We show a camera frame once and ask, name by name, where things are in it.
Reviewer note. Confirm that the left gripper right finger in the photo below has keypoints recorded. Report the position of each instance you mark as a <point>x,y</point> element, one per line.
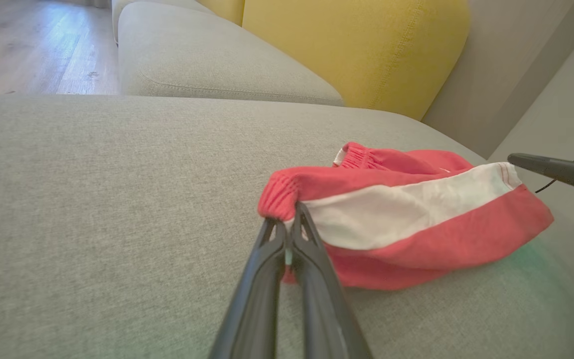
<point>322,309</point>

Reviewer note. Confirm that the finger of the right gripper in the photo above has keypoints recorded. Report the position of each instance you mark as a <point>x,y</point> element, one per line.
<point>571,174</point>

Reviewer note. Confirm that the large yellow sofa back cushion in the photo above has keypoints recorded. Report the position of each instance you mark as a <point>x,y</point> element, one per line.
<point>357,45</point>

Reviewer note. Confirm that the grey stitched sofa seat cushion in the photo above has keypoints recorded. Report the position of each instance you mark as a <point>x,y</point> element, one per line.
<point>207,60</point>

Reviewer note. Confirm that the small yellow sofa back cushion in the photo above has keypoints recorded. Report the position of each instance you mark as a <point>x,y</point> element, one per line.
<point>224,7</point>

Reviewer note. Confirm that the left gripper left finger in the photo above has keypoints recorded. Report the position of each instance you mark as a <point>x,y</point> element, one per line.
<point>254,309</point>

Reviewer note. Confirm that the grey sofa cushion end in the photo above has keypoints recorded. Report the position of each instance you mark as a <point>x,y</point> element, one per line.
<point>115,15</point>

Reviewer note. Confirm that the red shorts with white stripe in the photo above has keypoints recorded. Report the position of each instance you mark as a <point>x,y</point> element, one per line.
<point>466,239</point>

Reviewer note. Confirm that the beige sofa backrest panel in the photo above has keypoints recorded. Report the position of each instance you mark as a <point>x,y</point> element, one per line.
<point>506,60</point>

